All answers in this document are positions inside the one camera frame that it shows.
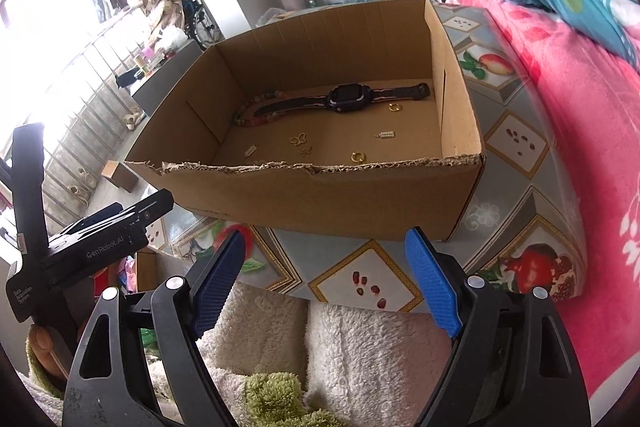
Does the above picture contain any black smart watch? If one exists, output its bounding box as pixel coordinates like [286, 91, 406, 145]
[254, 82, 431, 118]

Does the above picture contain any left hand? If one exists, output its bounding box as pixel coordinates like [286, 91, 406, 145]
[28, 324, 66, 383]

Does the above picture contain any small metal clasp charm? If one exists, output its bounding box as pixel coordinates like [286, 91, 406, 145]
[374, 131, 395, 139]

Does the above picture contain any dark bead bracelet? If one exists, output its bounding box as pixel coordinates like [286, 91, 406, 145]
[232, 89, 292, 128]

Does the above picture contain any small silver charm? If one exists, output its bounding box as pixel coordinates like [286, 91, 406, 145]
[244, 145, 257, 157]

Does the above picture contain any pink floral blanket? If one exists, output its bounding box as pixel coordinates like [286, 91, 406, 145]
[448, 0, 639, 401]

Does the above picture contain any grey cabinet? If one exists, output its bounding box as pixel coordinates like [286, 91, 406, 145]
[129, 40, 203, 117]

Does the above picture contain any brown cardboard box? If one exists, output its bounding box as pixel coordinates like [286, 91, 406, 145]
[126, 0, 485, 239]

